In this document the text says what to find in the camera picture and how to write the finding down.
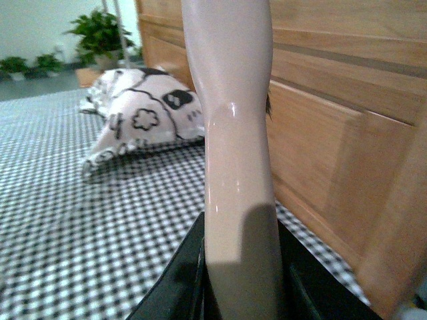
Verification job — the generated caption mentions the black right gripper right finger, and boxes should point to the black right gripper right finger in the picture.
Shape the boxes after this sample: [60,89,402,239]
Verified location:
[278,221,380,320]

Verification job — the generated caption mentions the wooden bed headboard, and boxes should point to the wooden bed headboard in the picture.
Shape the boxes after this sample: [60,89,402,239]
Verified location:
[135,0,427,320]

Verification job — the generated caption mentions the white black patterned pillow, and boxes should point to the white black patterned pillow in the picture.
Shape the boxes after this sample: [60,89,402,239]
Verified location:
[79,67,205,175]

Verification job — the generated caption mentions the large green potted plant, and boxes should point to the large green potted plant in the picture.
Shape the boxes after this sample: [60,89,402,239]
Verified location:
[64,9,135,70]

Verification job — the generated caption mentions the beige hand brush black bristles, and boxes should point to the beige hand brush black bristles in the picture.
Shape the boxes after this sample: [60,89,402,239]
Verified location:
[181,1,284,319]

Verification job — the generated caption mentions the black white gingham bedsheet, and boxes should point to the black white gingham bedsheet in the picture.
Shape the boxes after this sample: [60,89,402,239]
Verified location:
[0,88,372,320]

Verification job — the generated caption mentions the small potted plant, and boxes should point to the small potted plant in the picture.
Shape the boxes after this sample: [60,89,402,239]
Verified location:
[1,56,29,81]
[35,53,64,78]

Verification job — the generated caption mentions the small potted plant middle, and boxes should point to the small potted plant middle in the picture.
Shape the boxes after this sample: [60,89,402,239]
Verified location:
[35,53,64,78]

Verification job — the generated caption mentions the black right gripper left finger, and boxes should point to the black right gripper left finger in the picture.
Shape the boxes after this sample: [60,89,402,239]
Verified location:
[127,213,220,319]

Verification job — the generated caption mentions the small potted plant left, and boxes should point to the small potted plant left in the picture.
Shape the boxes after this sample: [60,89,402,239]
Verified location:
[1,56,29,81]

